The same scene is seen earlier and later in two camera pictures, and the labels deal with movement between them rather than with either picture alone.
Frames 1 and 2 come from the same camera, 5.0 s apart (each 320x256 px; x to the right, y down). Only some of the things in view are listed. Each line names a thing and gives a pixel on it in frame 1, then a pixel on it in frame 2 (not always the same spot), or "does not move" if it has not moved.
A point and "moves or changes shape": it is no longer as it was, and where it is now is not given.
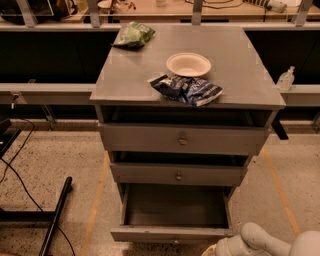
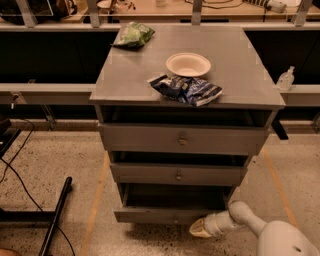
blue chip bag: [188, 89] does not move
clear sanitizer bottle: [286, 79] does not move
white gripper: [222, 249] → [210, 225]
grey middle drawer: [179, 173] does not move
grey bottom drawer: [175, 213] moves or changes shape
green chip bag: [133, 34] does not move
